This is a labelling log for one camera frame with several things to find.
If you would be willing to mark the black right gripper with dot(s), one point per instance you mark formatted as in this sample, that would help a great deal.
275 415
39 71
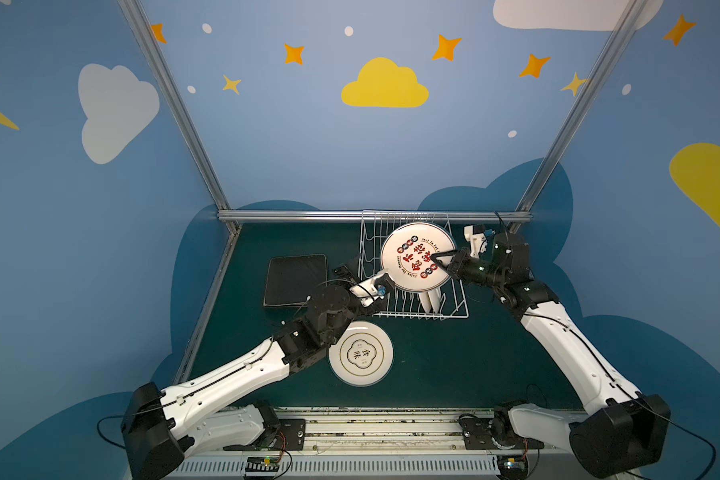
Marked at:
458 262

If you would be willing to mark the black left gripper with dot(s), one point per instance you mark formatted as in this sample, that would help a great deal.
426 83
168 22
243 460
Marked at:
354 280

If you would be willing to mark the white round plate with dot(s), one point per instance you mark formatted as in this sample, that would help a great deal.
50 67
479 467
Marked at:
407 256
436 298
363 356
425 300

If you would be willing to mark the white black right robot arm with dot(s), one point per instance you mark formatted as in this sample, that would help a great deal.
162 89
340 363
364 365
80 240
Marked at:
620 429

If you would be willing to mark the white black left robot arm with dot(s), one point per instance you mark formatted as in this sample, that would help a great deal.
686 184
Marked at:
162 427

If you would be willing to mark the left small circuit board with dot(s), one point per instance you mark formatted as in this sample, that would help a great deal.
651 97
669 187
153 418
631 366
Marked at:
260 467

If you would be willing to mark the small circuit board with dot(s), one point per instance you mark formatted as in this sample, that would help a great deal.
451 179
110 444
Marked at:
260 467
512 468

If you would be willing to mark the right small circuit board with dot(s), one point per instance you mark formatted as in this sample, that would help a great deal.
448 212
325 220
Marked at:
512 468

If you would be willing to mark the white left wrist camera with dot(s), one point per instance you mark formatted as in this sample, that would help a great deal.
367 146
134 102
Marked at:
375 282

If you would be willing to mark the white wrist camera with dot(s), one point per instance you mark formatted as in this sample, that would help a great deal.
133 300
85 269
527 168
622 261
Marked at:
375 282
478 237

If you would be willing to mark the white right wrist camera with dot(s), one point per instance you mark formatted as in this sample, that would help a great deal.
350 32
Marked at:
478 237

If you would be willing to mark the white wire dish rack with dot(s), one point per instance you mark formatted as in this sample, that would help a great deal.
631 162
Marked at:
403 304

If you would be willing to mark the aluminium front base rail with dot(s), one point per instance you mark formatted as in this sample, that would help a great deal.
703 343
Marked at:
393 443

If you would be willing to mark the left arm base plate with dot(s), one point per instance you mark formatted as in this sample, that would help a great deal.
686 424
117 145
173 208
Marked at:
288 434

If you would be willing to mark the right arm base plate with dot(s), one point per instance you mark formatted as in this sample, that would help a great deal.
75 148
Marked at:
482 433

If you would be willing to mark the aluminium back frame rail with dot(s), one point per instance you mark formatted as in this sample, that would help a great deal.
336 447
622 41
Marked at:
285 216

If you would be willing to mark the aluminium right corner post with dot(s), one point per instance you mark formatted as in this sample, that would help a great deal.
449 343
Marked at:
620 37

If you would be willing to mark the aluminium corner post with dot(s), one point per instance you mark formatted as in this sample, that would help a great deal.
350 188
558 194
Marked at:
137 20
620 37

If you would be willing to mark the aluminium left corner post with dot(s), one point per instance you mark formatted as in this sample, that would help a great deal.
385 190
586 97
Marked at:
137 20

